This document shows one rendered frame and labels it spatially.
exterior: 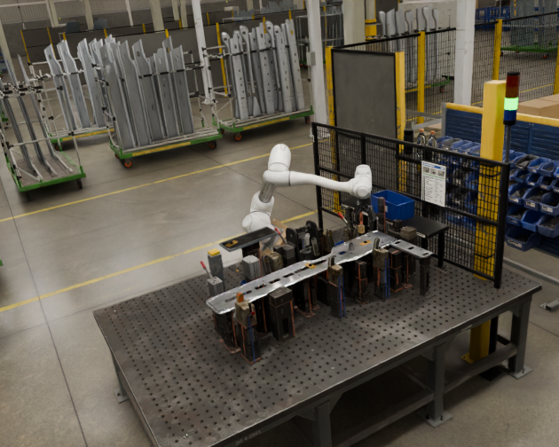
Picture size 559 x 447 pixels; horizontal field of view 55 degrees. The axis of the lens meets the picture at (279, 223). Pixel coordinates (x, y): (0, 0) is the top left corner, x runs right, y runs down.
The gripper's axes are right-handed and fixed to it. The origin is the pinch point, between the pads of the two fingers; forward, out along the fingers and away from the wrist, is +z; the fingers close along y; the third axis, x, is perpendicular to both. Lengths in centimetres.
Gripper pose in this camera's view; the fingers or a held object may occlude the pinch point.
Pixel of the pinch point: (365, 225)
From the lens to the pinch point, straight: 361.6
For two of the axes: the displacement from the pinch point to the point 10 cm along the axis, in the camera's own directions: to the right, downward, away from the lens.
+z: 0.9, 9.2, 3.9
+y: 5.6, 2.8, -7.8
